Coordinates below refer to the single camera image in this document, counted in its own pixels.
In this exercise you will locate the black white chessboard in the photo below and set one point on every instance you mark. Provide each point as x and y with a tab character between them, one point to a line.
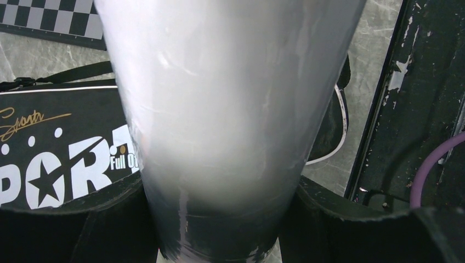
74	22

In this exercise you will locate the white shuttlecock tube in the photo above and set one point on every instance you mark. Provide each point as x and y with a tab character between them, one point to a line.
208	38

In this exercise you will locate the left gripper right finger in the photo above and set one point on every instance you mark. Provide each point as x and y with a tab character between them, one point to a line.
321	226

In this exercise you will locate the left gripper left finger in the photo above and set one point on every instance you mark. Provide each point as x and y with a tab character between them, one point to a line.
110	225

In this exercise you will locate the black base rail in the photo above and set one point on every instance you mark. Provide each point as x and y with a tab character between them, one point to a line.
418	104

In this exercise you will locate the black racket bag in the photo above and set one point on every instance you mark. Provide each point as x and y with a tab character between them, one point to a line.
54	145

